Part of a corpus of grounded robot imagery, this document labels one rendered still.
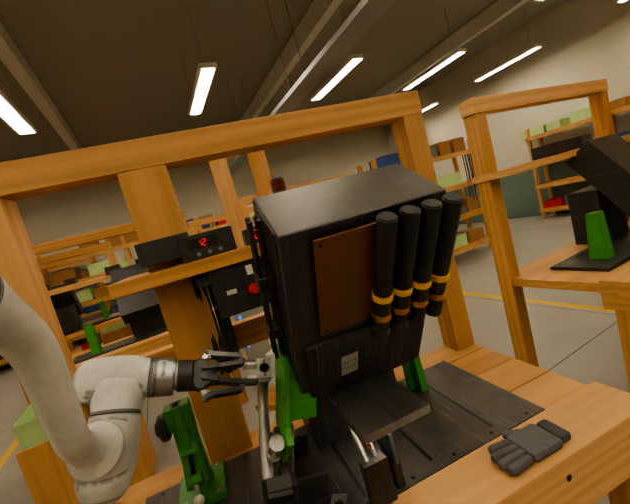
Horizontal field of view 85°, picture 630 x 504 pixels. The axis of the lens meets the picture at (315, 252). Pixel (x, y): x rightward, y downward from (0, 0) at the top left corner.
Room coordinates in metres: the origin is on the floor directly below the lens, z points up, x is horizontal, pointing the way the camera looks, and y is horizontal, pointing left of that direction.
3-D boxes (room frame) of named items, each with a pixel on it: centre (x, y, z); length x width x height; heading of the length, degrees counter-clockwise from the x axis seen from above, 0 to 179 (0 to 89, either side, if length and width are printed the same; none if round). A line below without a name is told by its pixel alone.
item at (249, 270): (1.09, 0.26, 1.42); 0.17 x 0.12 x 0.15; 107
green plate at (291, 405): (0.84, 0.14, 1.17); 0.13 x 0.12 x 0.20; 107
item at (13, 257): (1.21, 0.18, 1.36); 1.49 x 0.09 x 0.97; 107
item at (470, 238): (6.46, -2.29, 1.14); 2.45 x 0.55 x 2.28; 114
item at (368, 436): (0.85, -0.02, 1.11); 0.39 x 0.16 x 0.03; 17
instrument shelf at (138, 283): (1.17, 0.17, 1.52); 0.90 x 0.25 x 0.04; 107
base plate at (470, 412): (0.92, 0.09, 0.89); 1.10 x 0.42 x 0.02; 107
